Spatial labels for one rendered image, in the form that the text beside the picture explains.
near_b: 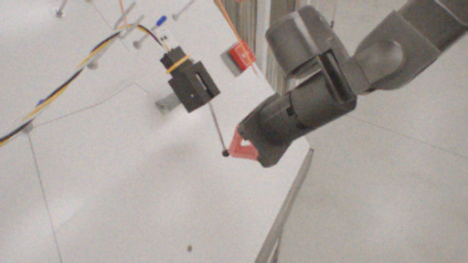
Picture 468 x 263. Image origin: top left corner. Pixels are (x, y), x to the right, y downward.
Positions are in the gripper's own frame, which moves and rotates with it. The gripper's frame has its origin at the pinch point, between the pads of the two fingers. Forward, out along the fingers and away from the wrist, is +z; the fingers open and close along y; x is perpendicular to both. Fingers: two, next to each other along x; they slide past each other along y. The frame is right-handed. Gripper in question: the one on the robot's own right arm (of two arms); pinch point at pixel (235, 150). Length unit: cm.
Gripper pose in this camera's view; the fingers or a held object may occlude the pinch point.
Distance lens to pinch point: 47.6
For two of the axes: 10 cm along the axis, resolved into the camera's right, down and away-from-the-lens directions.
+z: -5.9, 3.9, 7.1
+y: -5.1, 4.9, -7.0
